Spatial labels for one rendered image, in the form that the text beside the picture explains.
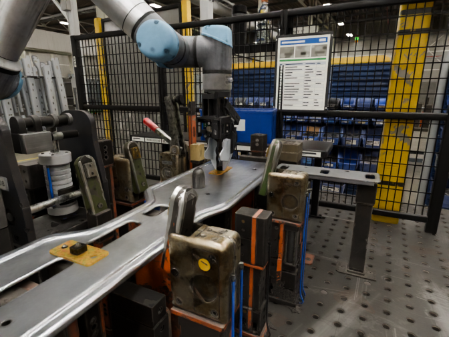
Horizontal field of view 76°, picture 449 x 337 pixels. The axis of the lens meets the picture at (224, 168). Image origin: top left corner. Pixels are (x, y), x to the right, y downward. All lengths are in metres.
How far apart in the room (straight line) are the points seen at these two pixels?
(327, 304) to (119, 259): 0.57
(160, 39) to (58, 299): 0.46
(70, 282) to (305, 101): 1.08
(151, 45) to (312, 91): 0.80
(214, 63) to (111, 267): 0.51
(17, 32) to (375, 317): 1.15
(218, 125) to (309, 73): 0.64
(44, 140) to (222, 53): 0.43
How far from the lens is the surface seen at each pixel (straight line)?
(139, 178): 0.75
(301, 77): 1.28
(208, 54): 0.74
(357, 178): 0.85
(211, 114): 0.74
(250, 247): 0.60
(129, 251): 0.46
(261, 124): 1.15
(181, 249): 0.39
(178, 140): 0.86
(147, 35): 0.63
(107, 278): 0.42
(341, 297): 0.89
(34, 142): 0.59
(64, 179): 0.68
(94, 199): 0.63
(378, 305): 0.90
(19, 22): 0.97
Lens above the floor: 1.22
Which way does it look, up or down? 15 degrees down
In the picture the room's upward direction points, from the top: straight up
